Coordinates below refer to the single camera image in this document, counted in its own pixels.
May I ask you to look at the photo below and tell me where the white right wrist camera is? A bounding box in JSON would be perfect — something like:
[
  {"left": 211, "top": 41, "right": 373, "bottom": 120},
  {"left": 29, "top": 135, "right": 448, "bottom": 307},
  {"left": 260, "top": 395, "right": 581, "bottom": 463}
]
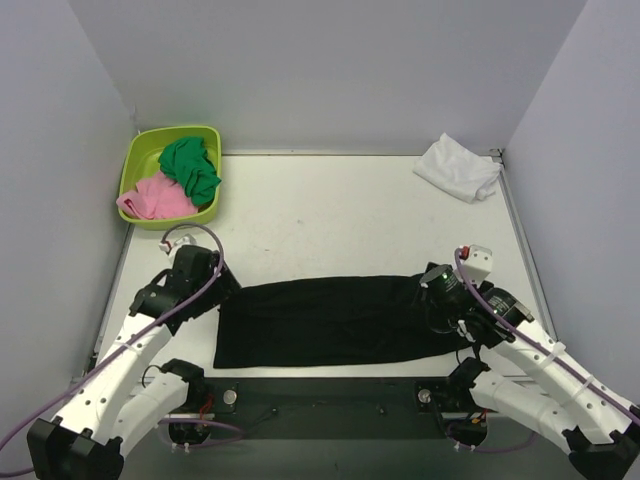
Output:
[{"left": 458, "top": 244, "right": 494, "bottom": 288}]

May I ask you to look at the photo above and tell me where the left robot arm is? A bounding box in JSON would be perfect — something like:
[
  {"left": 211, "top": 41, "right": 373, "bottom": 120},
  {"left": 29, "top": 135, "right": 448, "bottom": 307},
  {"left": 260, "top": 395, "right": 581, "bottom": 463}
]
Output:
[{"left": 27, "top": 245, "right": 240, "bottom": 479}]

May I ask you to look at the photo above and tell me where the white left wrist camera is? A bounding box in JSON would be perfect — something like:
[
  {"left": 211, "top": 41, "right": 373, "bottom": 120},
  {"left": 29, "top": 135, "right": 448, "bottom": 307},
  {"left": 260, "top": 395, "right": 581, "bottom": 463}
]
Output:
[{"left": 159, "top": 234, "right": 197, "bottom": 255}]

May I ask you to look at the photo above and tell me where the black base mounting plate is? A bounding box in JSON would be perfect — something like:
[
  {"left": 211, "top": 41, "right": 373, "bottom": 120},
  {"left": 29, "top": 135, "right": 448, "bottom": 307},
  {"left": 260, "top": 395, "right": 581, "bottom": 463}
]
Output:
[{"left": 168, "top": 377, "right": 482, "bottom": 445}]

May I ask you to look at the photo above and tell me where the pink t-shirt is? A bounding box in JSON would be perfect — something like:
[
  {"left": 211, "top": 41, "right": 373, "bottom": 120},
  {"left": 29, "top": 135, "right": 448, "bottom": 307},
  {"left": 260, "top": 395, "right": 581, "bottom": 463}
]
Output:
[{"left": 116, "top": 171, "right": 198, "bottom": 220}]

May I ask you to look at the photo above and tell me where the black t-shirt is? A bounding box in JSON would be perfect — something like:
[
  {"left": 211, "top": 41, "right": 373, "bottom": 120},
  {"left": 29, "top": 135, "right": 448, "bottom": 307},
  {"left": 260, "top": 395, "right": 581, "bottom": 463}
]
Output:
[{"left": 213, "top": 275, "right": 469, "bottom": 369}]

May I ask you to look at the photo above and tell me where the lime green plastic tub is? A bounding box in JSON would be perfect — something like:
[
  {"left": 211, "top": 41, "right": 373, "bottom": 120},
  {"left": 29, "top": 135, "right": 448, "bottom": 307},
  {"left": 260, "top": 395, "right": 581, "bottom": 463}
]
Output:
[{"left": 118, "top": 125, "right": 222, "bottom": 231}]

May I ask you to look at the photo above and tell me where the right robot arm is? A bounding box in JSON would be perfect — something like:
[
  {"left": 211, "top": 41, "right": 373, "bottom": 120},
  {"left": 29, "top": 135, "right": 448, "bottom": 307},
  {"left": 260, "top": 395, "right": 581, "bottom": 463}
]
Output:
[{"left": 419, "top": 263, "right": 639, "bottom": 479}]

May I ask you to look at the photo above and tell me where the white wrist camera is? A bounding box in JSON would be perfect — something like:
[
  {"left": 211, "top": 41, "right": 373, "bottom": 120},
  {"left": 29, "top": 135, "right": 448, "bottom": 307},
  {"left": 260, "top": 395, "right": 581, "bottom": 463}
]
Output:
[
  {"left": 458, "top": 244, "right": 494, "bottom": 288},
  {"left": 159, "top": 234, "right": 197, "bottom": 255}
]

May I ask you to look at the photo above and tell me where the green t-shirt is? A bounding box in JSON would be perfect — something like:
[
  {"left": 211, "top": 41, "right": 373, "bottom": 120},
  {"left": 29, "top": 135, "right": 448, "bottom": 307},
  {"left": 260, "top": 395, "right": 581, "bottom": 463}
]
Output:
[{"left": 158, "top": 136, "right": 221, "bottom": 207}]

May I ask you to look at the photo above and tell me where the white folded t-shirt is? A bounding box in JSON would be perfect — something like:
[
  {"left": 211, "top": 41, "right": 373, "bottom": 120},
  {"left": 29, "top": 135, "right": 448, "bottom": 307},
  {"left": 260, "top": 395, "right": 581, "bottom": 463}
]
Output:
[{"left": 413, "top": 133, "right": 502, "bottom": 204}]

